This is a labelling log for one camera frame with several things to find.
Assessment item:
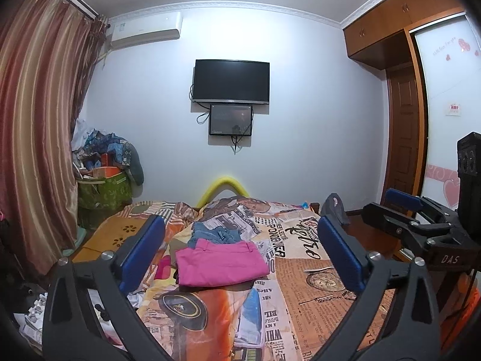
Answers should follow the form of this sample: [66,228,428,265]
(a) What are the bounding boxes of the blue jeans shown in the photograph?
[188,220,243,249]

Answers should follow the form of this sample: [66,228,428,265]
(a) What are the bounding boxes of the white wardrobe sliding door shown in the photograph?
[408,8,481,212]

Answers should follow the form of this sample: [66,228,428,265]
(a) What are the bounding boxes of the orange cloth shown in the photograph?
[440,271,481,347]

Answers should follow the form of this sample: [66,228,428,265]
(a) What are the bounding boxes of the wooden stool with paw cutouts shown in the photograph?
[71,216,152,264]

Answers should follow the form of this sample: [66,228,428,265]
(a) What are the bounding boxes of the wooden overhead cabinet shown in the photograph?
[343,0,471,70]

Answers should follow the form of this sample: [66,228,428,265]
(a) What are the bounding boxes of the black wall television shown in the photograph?
[192,59,270,105]

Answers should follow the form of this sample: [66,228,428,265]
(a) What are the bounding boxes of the wooden door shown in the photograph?
[386,64,422,212]

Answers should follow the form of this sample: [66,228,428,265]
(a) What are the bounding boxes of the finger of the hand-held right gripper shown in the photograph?
[362,202,453,251]
[384,188,459,223]

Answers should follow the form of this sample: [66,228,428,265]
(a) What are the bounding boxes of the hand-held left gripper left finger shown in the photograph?
[42,214,174,361]

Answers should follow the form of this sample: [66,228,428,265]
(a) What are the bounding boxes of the striped brown curtain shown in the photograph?
[0,0,110,283]

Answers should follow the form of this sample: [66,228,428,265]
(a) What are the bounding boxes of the pink pants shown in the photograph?
[175,238,270,287]

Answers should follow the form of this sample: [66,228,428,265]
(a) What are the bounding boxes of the yellow foam tube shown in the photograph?
[196,175,251,208]

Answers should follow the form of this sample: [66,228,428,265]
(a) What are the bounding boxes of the white air conditioner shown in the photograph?
[106,11,183,50]

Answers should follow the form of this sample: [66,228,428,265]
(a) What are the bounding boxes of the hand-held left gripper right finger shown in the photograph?
[310,214,442,361]

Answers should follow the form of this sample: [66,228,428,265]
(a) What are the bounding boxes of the small black monitor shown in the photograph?
[209,104,253,136]

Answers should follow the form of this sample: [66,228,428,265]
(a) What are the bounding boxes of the white crumpled cloth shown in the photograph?
[126,289,146,310]

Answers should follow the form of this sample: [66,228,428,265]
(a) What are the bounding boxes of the white crumpled paper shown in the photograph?
[15,292,50,347]

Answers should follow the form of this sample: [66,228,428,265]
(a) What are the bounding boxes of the printed blanket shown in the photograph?
[71,196,407,361]

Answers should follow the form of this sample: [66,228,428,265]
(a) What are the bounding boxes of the orange box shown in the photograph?
[92,165,121,180]

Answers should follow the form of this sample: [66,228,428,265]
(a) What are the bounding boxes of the green fabric bag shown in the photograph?
[77,175,133,212]

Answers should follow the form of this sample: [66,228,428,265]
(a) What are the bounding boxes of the pile of clothes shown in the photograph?
[71,118,146,187]

